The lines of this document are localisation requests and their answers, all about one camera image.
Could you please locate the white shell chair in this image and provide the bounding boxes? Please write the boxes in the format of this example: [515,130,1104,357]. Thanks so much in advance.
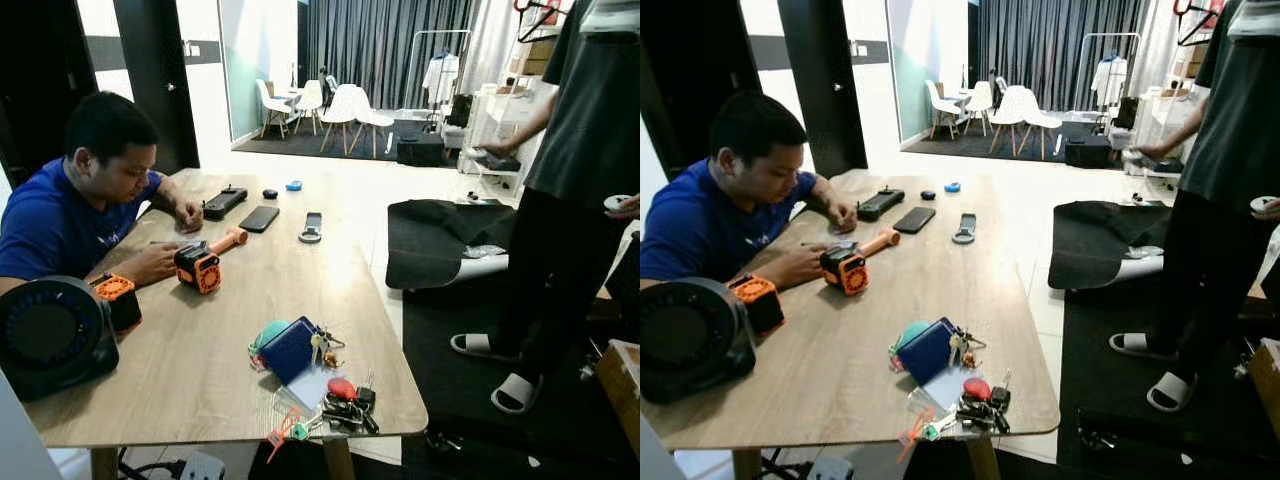
[293,79,327,137]
[988,84,1064,160]
[319,84,397,159]
[962,79,995,137]
[924,79,967,140]
[254,79,297,140]

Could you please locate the white hanging shirt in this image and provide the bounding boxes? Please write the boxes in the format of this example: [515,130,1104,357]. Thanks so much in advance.
[421,52,462,107]
[1089,55,1130,109]

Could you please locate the white cylinder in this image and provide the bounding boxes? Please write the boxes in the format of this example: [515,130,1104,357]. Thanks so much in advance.
[438,245,513,288]
[1103,246,1169,287]

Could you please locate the orange black block device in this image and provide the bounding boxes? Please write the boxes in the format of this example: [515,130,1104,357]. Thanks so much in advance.
[92,273,144,332]
[728,275,787,335]

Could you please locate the white shelf cart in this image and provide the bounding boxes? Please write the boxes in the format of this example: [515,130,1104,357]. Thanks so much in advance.
[460,83,549,193]
[1125,85,1206,181]

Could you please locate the large black floor mat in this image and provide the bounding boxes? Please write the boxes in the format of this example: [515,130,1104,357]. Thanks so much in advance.
[1055,288,1280,476]
[400,285,641,476]

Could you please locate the wooden box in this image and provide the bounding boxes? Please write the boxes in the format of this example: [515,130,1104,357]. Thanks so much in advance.
[595,340,641,433]
[1248,338,1280,413]

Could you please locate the black key fob bunch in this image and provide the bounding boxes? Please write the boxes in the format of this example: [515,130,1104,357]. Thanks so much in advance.
[320,372,382,437]
[955,372,1014,437]

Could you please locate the standing person dark clothes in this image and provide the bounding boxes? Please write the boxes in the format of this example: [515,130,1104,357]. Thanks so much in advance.
[1135,0,1280,396]
[478,0,641,396]

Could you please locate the orange black handheld tool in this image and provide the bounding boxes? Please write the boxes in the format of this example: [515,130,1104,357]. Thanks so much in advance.
[820,226,901,298]
[174,227,249,296]

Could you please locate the dark rug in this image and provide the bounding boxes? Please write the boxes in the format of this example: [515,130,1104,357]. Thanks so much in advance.
[900,120,1131,166]
[232,118,471,166]

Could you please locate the teal round pouch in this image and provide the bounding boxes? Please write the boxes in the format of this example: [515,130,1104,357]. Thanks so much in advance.
[248,320,293,373]
[888,320,931,373]

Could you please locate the grey curtain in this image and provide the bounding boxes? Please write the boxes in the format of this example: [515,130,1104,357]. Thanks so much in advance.
[968,0,1153,111]
[298,0,483,111]

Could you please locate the white slipper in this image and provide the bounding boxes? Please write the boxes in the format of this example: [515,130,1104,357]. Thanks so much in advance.
[490,373,546,416]
[1147,372,1201,414]
[450,333,501,360]
[1110,332,1161,359]

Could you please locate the black cloth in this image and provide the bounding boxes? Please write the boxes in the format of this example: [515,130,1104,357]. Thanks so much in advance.
[385,198,523,292]
[1047,200,1183,292]

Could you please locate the metal clothes rack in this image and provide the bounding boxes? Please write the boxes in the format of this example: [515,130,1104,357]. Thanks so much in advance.
[1075,32,1142,113]
[403,29,471,113]

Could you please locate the black door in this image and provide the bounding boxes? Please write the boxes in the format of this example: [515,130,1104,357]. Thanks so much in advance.
[0,0,99,191]
[640,0,747,186]

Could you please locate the orange plastic clip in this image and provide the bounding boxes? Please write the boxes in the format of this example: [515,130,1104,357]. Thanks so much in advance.
[264,408,303,453]
[896,406,937,451]

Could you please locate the black remote control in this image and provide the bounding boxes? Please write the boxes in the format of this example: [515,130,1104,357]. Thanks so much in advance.
[203,186,249,222]
[857,187,906,223]

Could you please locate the white paper sheet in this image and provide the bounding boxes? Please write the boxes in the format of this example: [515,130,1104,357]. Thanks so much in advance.
[912,365,986,416]
[272,364,346,416]

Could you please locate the dark blue wallet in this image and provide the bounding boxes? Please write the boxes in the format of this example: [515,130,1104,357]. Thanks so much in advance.
[260,316,321,386]
[900,317,963,388]

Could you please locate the seated person blue shirt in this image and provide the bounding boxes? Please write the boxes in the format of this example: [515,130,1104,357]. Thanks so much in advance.
[640,92,859,293]
[0,92,206,297]

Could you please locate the black box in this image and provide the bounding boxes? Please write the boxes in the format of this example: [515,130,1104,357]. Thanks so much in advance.
[1063,135,1114,170]
[396,134,447,169]

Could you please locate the black smartphone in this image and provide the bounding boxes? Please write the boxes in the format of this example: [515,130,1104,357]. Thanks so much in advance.
[238,205,281,235]
[893,206,937,236]

